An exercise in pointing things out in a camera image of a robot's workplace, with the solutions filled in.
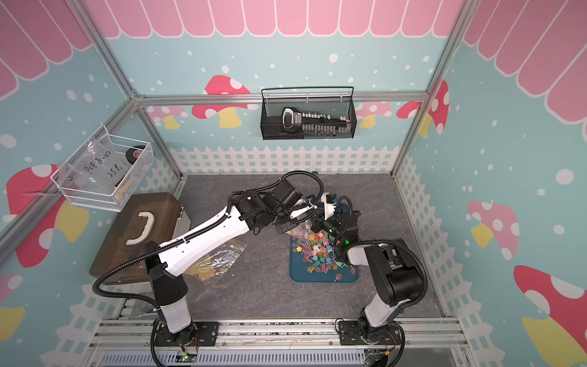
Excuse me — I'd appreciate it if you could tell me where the clear ziploc bag with candies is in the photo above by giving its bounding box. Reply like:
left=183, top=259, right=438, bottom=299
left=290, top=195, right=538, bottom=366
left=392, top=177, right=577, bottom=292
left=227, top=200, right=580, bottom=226
left=185, top=239, right=246, bottom=283

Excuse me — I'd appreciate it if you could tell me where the yellow duck ziploc bag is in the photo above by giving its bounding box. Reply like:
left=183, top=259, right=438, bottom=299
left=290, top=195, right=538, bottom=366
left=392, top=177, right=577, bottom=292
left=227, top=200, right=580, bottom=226
left=286, top=215, right=325, bottom=239

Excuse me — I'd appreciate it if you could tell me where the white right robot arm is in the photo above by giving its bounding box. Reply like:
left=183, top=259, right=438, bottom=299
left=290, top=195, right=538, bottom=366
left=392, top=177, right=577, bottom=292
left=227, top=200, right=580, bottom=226
left=311, top=210, right=428, bottom=345

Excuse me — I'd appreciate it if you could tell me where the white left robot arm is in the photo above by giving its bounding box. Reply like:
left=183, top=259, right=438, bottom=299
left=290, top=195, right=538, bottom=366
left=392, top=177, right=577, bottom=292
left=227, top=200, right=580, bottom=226
left=93, top=171, right=323, bottom=335

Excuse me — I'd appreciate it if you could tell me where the pile of colourful candies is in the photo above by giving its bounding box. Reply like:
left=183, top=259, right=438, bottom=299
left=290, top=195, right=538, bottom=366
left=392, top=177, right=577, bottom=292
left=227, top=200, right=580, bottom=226
left=292, top=231, right=358, bottom=281

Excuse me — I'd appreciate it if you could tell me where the teal plastic tray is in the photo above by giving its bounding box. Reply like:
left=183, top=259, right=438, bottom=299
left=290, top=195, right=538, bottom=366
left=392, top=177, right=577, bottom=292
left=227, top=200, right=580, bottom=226
left=290, top=228, right=359, bottom=284

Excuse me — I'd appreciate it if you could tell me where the socket wrench set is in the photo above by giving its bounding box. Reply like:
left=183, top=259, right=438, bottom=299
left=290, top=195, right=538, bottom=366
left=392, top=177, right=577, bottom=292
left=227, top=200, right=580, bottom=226
left=281, top=108, right=354, bottom=139

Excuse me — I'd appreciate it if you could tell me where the black tape roll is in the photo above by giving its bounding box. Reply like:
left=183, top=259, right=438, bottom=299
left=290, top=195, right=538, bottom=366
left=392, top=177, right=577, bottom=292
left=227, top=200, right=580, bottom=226
left=125, top=145, right=146, bottom=165

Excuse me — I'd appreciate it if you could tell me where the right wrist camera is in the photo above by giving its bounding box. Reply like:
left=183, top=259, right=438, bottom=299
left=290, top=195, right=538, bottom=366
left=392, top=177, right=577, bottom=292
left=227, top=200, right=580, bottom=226
left=320, top=193, right=338, bottom=221

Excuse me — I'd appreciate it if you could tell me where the black wire mesh basket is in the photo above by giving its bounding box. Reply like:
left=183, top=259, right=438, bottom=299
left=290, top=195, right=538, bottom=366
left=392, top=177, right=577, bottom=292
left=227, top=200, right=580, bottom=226
left=260, top=87, right=357, bottom=141

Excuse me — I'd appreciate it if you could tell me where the brown toolbox with white handle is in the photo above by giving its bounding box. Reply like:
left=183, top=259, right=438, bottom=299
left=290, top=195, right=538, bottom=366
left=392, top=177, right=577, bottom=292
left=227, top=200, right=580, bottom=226
left=90, top=192, right=191, bottom=278

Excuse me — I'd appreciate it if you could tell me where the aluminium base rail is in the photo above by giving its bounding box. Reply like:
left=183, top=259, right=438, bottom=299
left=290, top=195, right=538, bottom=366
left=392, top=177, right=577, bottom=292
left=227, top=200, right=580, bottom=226
left=86, top=316, right=473, bottom=367

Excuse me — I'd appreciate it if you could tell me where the white wire basket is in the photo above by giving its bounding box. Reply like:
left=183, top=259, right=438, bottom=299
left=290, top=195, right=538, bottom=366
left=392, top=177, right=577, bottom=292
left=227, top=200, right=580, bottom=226
left=50, top=125, right=155, bottom=213

